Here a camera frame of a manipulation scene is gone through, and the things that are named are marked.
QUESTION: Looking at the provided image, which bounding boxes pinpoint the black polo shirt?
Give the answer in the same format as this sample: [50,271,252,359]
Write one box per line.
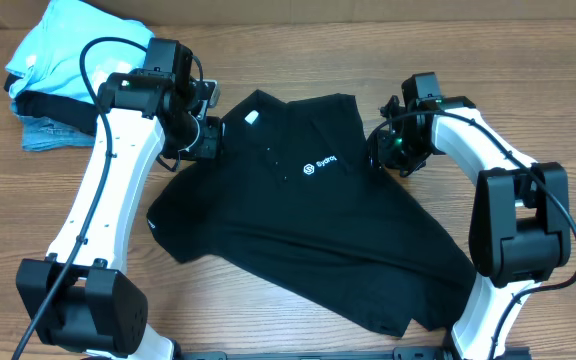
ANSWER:
[147,91,475,337]

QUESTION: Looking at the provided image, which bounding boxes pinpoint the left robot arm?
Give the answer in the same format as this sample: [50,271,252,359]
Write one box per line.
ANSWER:
[16,38,224,359]

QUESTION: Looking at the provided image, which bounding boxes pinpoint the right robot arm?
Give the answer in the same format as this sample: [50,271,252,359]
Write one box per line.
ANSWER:
[368,72,576,360]

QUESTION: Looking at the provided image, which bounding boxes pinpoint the black folded garment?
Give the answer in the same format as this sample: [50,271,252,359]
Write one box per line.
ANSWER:
[13,91,98,135]

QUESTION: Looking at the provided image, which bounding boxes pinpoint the light blue folded t-shirt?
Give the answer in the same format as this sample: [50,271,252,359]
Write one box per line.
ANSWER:
[5,0,154,103]

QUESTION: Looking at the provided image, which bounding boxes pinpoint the blue denim folded jeans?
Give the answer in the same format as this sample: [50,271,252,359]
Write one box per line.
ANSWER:
[10,102,94,152]

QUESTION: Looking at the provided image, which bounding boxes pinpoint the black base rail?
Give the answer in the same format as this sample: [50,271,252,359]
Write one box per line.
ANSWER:
[181,347,453,360]

